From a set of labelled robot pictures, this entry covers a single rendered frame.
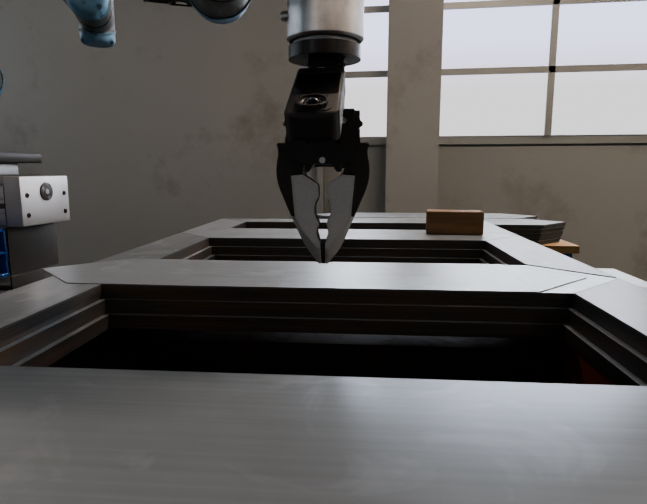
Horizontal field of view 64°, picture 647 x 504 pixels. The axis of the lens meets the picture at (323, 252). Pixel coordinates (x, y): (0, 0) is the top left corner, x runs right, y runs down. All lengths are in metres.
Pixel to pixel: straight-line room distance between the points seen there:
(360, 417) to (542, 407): 0.11
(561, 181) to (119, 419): 3.24
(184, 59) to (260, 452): 3.45
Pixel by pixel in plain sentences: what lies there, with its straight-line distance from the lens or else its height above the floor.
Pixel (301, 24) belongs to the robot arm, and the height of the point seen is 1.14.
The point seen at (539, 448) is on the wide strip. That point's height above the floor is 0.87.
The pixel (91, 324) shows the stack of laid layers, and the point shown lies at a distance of 0.65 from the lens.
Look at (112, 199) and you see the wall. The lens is 3.85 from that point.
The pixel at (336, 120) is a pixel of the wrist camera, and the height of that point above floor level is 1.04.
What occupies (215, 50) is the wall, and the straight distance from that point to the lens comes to 3.59.
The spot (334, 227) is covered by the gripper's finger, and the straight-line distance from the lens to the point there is 0.51.
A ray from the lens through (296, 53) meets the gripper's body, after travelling 0.52.
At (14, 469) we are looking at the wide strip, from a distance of 0.30.
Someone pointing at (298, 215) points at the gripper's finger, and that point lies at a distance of 0.51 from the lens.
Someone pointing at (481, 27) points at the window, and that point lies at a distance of 3.41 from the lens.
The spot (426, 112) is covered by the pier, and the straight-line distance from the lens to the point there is 3.12.
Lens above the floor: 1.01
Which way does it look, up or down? 9 degrees down
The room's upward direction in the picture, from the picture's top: straight up
